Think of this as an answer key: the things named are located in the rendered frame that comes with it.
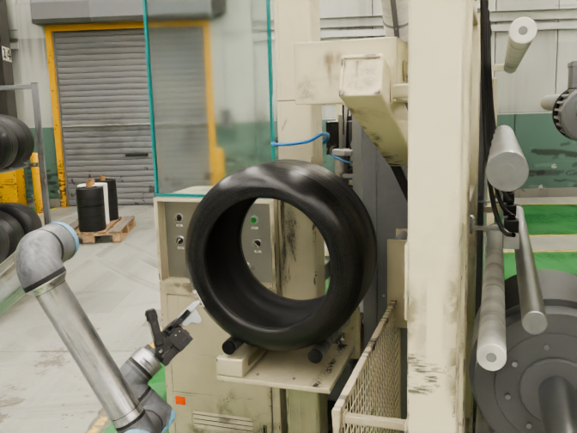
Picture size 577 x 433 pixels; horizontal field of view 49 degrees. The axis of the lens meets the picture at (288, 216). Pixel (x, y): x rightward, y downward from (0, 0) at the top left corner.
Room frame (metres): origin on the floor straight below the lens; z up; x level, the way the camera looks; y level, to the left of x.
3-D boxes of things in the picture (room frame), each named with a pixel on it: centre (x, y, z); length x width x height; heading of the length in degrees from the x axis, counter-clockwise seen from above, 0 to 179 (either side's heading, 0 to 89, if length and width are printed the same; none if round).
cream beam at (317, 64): (1.78, -0.23, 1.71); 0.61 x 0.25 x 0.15; 162
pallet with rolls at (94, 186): (8.42, 2.58, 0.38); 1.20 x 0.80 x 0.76; 4
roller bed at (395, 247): (2.09, -0.42, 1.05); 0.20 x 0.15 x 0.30; 162
